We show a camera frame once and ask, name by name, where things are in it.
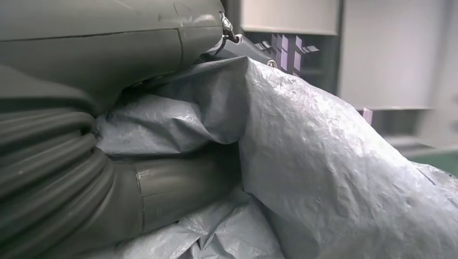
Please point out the white cabinet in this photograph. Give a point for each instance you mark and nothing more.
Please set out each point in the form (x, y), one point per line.
(290, 16)

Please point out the green conveyor belt, aluminium frame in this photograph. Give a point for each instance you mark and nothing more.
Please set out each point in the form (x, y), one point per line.
(440, 162)

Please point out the grey plastic mailer package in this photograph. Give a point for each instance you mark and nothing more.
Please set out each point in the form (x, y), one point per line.
(322, 161)

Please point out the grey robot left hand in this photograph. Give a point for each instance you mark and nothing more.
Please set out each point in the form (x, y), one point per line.
(107, 46)

